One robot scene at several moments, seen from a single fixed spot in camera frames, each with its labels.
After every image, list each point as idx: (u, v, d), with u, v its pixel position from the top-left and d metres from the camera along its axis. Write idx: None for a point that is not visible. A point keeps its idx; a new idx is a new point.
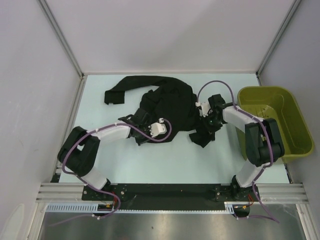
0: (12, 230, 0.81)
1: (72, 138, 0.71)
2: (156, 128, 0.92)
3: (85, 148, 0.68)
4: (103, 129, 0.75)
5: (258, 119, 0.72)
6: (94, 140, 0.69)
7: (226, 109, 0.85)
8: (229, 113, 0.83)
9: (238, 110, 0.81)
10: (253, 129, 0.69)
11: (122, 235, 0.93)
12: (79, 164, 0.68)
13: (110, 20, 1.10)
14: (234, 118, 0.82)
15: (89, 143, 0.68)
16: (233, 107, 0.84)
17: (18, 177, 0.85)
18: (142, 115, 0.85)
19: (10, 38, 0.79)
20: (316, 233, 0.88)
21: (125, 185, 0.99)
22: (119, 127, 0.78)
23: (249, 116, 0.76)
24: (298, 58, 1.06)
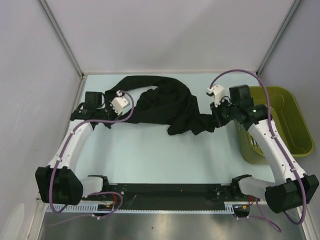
0: (12, 230, 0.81)
1: (43, 183, 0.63)
2: (118, 105, 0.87)
3: (61, 180, 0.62)
4: (65, 152, 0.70)
5: (298, 175, 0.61)
6: (67, 172, 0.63)
7: (258, 127, 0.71)
8: (261, 136, 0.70)
9: (274, 138, 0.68)
10: (292, 194, 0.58)
11: (122, 235, 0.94)
12: (68, 196, 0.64)
13: (110, 20, 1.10)
14: (267, 146, 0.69)
15: (63, 175, 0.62)
16: (268, 128, 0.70)
17: (18, 177, 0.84)
18: (93, 98, 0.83)
19: (9, 38, 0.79)
20: (316, 233, 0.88)
21: (125, 185, 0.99)
22: (77, 131, 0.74)
23: (288, 163, 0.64)
24: (298, 58, 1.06)
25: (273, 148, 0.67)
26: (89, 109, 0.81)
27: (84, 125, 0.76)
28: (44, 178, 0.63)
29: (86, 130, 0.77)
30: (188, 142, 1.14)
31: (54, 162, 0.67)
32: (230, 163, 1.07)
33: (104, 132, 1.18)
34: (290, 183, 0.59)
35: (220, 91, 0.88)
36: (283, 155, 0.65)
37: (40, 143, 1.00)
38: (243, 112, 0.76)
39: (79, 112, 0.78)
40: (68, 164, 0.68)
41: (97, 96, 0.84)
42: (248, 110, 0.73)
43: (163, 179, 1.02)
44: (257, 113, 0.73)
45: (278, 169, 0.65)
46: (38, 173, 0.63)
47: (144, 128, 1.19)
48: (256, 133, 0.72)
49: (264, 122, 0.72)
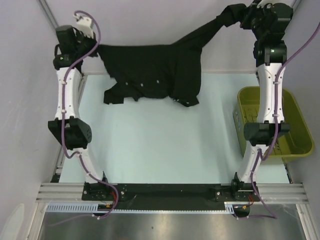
0: (12, 230, 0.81)
1: (56, 131, 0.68)
2: (86, 27, 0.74)
3: (72, 126, 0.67)
4: (66, 102, 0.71)
5: (276, 119, 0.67)
6: (75, 120, 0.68)
7: (268, 68, 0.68)
8: (261, 75, 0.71)
9: (274, 83, 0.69)
10: (263, 131, 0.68)
11: (122, 235, 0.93)
12: (80, 137, 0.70)
13: (110, 20, 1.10)
14: (264, 86, 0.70)
15: (73, 122, 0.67)
16: (278, 71, 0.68)
17: (18, 176, 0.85)
18: (67, 38, 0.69)
19: (10, 38, 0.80)
20: (315, 233, 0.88)
21: (125, 185, 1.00)
22: (67, 79, 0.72)
23: (273, 107, 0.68)
24: (297, 59, 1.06)
25: (268, 91, 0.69)
26: (69, 52, 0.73)
27: (71, 72, 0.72)
28: (55, 128, 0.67)
29: (76, 75, 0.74)
30: (188, 142, 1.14)
31: (60, 114, 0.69)
32: (231, 163, 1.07)
33: (104, 133, 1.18)
34: (266, 124, 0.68)
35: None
36: (273, 100, 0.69)
37: (40, 142, 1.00)
38: (261, 46, 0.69)
39: (60, 59, 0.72)
40: (73, 112, 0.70)
41: (70, 33, 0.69)
42: (266, 48, 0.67)
43: (163, 179, 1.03)
44: (274, 54, 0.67)
45: (263, 111, 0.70)
46: (50, 126, 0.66)
47: (143, 128, 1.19)
48: (262, 71, 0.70)
49: (276, 65, 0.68)
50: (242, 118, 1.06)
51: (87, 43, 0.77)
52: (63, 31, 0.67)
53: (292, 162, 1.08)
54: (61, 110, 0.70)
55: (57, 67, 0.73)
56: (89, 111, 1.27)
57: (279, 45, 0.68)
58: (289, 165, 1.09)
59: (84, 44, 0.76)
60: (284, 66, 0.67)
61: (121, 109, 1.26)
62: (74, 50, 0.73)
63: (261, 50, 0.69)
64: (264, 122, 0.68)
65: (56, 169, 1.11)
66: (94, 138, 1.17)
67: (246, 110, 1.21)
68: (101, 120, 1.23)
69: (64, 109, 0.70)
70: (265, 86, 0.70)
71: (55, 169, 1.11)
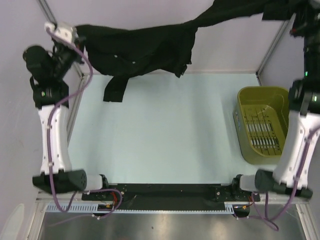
0: (12, 230, 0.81)
1: (43, 186, 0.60)
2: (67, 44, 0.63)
3: (62, 180, 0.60)
4: (52, 151, 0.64)
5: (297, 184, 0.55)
6: (66, 177, 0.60)
7: (303, 120, 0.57)
8: (294, 125, 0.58)
9: (305, 143, 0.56)
10: (279, 194, 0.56)
11: (122, 235, 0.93)
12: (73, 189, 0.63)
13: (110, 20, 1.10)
14: (292, 141, 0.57)
15: (62, 176, 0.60)
16: (312, 131, 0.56)
17: (18, 176, 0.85)
18: (43, 71, 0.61)
19: (10, 38, 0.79)
20: (316, 234, 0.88)
21: (125, 185, 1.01)
22: (53, 122, 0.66)
23: (296, 169, 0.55)
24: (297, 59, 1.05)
25: (294, 147, 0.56)
26: (50, 84, 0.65)
27: (55, 110, 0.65)
28: (42, 184, 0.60)
29: (61, 114, 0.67)
30: (188, 142, 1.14)
31: (47, 168, 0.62)
32: (231, 163, 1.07)
33: (104, 133, 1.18)
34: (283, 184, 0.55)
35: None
36: (298, 160, 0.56)
37: (40, 142, 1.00)
38: (300, 86, 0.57)
39: (42, 97, 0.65)
40: (62, 165, 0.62)
41: (43, 61, 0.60)
42: (307, 92, 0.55)
43: (163, 179, 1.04)
44: (314, 102, 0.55)
45: (282, 168, 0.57)
46: (36, 183, 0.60)
47: (143, 128, 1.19)
48: (295, 119, 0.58)
49: (315, 119, 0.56)
50: (243, 119, 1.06)
51: (68, 57, 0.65)
52: (34, 66, 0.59)
53: None
54: (47, 163, 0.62)
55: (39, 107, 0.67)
56: (89, 111, 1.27)
57: None
58: None
59: (64, 57, 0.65)
60: None
61: (121, 109, 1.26)
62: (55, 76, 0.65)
63: (298, 91, 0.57)
64: (281, 183, 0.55)
65: None
66: (94, 138, 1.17)
67: (246, 110, 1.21)
68: (102, 119, 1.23)
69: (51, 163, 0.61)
70: (292, 138, 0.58)
71: None
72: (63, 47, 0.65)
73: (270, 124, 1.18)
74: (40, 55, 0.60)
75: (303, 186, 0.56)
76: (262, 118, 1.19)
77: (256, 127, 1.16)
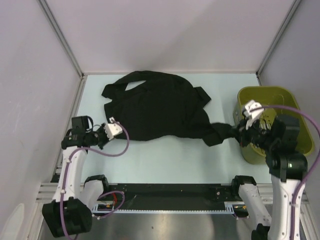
0: (12, 230, 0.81)
1: (52, 217, 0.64)
2: (110, 131, 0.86)
3: (71, 210, 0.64)
4: (66, 183, 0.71)
5: None
6: (76, 203, 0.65)
7: (283, 186, 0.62)
8: (277, 192, 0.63)
9: (292, 205, 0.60)
10: None
11: (122, 235, 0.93)
12: (80, 225, 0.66)
13: (110, 21, 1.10)
14: (279, 206, 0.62)
15: (72, 204, 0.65)
16: (293, 196, 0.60)
17: (18, 177, 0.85)
18: (80, 123, 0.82)
19: (9, 38, 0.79)
20: (315, 233, 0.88)
21: (125, 185, 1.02)
22: (73, 157, 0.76)
23: (289, 233, 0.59)
24: (297, 59, 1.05)
25: (282, 214, 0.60)
26: (79, 133, 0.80)
27: (77, 151, 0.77)
28: (51, 214, 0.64)
29: (81, 156, 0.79)
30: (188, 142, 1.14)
31: (58, 196, 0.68)
32: (231, 163, 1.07)
33: None
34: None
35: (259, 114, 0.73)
36: (289, 224, 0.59)
37: (40, 143, 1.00)
38: (274, 156, 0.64)
39: (69, 139, 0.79)
40: (73, 193, 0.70)
41: (84, 121, 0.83)
42: (282, 158, 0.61)
43: (163, 179, 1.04)
44: (290, 168, 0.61)
45: (275, 235, 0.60)
46: (45, 211, 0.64)
47: None
48: (277, 186, 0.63)
49: (294, 184, 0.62)
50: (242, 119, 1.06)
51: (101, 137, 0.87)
52: (78, 119, 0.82)
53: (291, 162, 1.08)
54: (60, 190, 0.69)
55: (63, 146, 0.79)
56: (89, 111, 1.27)
57: (296, 156, 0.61)
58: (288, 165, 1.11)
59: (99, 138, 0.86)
60: (304, 184, 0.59)
61: None
62: (85, 134, 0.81)
63: (275, 160, 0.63)
64: None
65: (56, 169, 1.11)
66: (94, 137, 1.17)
67: None
68: (102, 120, 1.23)
69: (63, 190, 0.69)
70: (279, 204, 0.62)
71: (55, 169, 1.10)
72: (102, 131, 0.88)
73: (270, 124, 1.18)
74: (85, 116, 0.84)
75: None
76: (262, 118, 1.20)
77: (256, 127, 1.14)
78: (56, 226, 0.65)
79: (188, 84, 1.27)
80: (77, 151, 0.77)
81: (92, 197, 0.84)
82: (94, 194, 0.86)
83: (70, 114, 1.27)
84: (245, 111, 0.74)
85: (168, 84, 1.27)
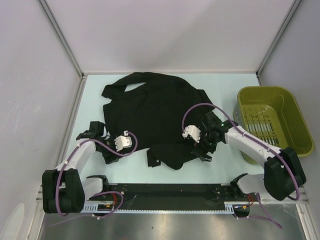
0: (12, 230, 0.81)
1: (48, 185, 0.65)
2: (121, 143, 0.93)
3: (67, 179, 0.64)
4: (71, 158, 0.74)
5: (274, 151, 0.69)
6: (73, 172, 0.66)
7: (230, 134, 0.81)
8: (233, 141, 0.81)
9: (244, 134, 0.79)
10: (280, 172, 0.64)
11: (122, 235, 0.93)
12: (71, 202, 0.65)
13: (110, 21, 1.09)
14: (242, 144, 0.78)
15: (69, 175, 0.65)
16: (238, 131, 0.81)
17: (18, 177, 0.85)
18: (96, 125, 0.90)
19: (8, 39, 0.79)
20: (316, 233, 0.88)
21: (125, 185, 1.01)
22: (83, 145, 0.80)
23: (262, 146, 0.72)
24: (297, 59, 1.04)
25: (250, 144, 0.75)
26: (93, 132, 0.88)
27: (88, 141, 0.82)
28: (49, 180, 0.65)
29: (90, 146, 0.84)
30: None
31: (61, 167, 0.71)
32: (231, 163, 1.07)
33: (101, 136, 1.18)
34: (272, 159, 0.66)
35: (194, 131, 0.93)
36: (256, 142, 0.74)
37: (40, 143, 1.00)
38: (216, 131, 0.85)
39: (84, 133, 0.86)
40: (75, 166, 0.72)
41: (100, 126, 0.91)
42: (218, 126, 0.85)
43: (162, 179, 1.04)
44: (226, 127, 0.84)
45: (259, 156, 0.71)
46: (45, 176, 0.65)
47: None
48: (231, 139, 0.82)
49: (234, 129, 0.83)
50: (242, 118, 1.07)
51: (112, 145, 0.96)
52: (97, 122, 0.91)
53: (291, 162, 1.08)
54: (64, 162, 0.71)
55: (77, 137, 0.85)
56: (89, 111, 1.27)
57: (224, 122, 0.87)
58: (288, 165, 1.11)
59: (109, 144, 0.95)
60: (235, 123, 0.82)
61: None
62: (98, 134, 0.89)
63: (218, 132, 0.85)
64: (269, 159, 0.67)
65: None
66: None
67: (246, 110, 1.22)
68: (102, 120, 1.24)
69: (67, 161, 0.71)
70: (242, 144, 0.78)
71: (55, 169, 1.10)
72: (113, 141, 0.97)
73: (270, 123, 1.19)
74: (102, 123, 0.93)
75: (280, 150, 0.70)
76: (262, 118, 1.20)
77: (257, 126, 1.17)
78: (49, 198, 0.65)
79: (189, 87, 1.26)
80: (89, 142, 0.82)
81: (90, 191, 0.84)
82: (92, 188, 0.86)
83: (70, 114, 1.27)
84: (184, 135, 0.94)
85: (168, 87, 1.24)
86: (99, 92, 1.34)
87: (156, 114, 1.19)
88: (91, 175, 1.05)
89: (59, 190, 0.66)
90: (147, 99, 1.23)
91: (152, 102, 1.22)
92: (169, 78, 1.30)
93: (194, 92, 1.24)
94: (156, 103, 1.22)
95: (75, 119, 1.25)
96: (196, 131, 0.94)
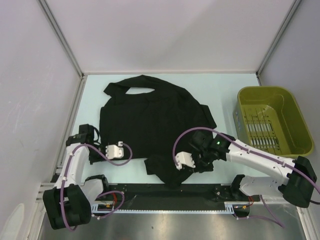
0: (11, 230, 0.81)
1: (52, 205, 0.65)
2: (112, 152, 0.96)
3: (70, 197, 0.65)
4: (68, 171, 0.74)
5: (290, 166, 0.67)
6: (74, 189, 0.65)
7: (233, 153, 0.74)
8: (239, 159, 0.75)
9: (250, 151, 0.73)
10: (305, 187, 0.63)
11: (122, 235, 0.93)
12: (79, 216, 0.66)
13: (110, 21, 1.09)
14: (252, 162, 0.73)
15: (71, 192, 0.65)
16: (241, 148, 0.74)
17: (18, 177, 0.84)
18: (86, 127, 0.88)
19: (9, 39, 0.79)
20: (315, 233, 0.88)
21: (125, 185, 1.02)
22: (76, 152, 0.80)
23: (276, 163, 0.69)
24: (298, 59, 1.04)
25: (261, 163, 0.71)
26: (83, 134, 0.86)
27: (81, 146, 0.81)
28: (52, 200, 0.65)
29: (84, 151, 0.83)
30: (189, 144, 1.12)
31: (60, 183, 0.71)
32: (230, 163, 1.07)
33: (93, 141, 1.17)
34: (294, 177, 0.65)
35: (185, 157, 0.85)
36: (268, 158, 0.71)
37: (40, 143, 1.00)
38: (213, 152, 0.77)
39: (73, 138, 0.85)
40: (74, 180, 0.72)
41: (90, 128, 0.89)
42: (213, 146, 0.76)
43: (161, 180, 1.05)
44: (221, 144, 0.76)
45: (278, 175, 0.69)
46: (47, 197, 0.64)
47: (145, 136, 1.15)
48: (233, 158, 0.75)
49: (232, 146, 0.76)
50: (242, 118, 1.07)
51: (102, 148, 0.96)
52: (86, 124, 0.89)
53: None
54: (62, 178, 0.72)
55: (67, 142, 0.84)
56: (89, 111, 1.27)
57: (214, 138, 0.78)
58: None
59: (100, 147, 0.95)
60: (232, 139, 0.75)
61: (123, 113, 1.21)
62: (89, 137, 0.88)
63: (215, 152, 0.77)
64: (289, 176, 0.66)
65: (56, 169, 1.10)
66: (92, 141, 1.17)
67: (246, 110, 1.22)
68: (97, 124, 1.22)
69: (65, 177, 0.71)
70: (251, 162, 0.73)
71: (55, 169, 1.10)
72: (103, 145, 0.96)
73: (270, 124, 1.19)
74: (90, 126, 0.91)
75: (294, 162, 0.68)
76: (262, 118, 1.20)
77: (256, 126, 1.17)
78: (55, 215, 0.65)
79: (192, 101, 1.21)
80: (82, 146, 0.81)
81: (92, 194, 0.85)
82: (94, 191, 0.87)
83: (70, 114, 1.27)
84: (179, 166, 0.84)
85: (169, 90, 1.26)
86: (100, 92, 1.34)
87: (156, 114, 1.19)
88: (91, 175, 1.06)
89: (64, 207, 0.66)
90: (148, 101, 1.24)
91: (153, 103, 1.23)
92: (172, 89, 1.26)
93: (197, 107, 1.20)
94: (156, 104, 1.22)
95: (75, 120, 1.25)
96: (186, 156, 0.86)
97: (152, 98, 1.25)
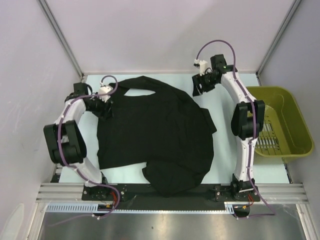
0: (12, 229, 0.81)
1: (51, 137, 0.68)
2: (102, 91, 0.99)
3: (68, 131, 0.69)
4: (67, 113, 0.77)
5: (250, 99, 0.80)
6: (70, 124, 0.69)
7: (226, 75, 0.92)
8: (226, 81, 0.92)
9: (236, 80, 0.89)
10: (244, 115, 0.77)
11: (122, 235, 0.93)
12: (75, 150, 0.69)
13: (110, 22, 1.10)
14: (231, 86, 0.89)
15: (69, 128, 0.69)
16: (232, 74, 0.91)
17: (18, 176, 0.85)
18: (81, 87, 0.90)
19: (8, 39, 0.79)
20: (315, 233, 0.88)
21: (125, 185, 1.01)
22: (74, 104, 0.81)
23: (243, 93, 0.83)
24: (298, 59, 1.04)
25: (235, 89, 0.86)
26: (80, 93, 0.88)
27: (79, 99, 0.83)
28: (51, 134, 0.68)
29: (81, 104, 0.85)
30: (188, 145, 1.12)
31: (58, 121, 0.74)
32: (230, 164, 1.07)
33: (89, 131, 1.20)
34: (243, 104, 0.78)
35: (204, 65, 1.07)
36: (241, 89, 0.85)
37: (40, 143, 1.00)
38: (217, 72, 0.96)
39: (71, 96, 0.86)
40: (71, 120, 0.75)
41: (84, 87, 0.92)
42: (219, 67, 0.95)
43: None
44: (226, 69, 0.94)
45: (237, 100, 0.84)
46: (47, 130, 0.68)
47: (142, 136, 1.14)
48: (224, 80, 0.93)
49: (231, 73, 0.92)
50: None
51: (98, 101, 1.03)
52: (83, 82, 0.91)
53: (292, 162, 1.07)
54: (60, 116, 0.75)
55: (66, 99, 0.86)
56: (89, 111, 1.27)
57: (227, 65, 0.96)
58: (289, 165, 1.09)
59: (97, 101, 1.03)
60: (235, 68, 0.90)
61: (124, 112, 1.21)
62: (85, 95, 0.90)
63: (217, 71, 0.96)
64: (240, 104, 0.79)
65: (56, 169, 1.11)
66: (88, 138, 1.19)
67: None
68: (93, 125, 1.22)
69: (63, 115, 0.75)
70: (230, 86, 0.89)
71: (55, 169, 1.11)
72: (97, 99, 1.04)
73: (270, 124, 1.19)
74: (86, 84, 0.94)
75: (255, 100, 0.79)
76: None
77: None
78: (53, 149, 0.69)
79: (191, 105, 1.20)
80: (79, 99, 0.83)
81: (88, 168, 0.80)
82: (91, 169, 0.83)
83: None
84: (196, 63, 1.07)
85: (168, 91, 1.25)
86: None
87: (156, 114, 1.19)
88: None
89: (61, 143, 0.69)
90: (147, 101, 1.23)
91: (152, 103, 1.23)
92: (172, 92, 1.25)
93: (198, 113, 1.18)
94: (156, 104, 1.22)
95: None
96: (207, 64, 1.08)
97: (151, 98, 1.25)
